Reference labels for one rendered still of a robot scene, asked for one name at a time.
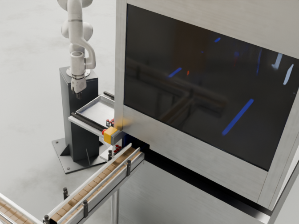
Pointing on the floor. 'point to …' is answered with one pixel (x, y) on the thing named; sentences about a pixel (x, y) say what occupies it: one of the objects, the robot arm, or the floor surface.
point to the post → (120, 68)
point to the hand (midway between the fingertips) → (78, 95)
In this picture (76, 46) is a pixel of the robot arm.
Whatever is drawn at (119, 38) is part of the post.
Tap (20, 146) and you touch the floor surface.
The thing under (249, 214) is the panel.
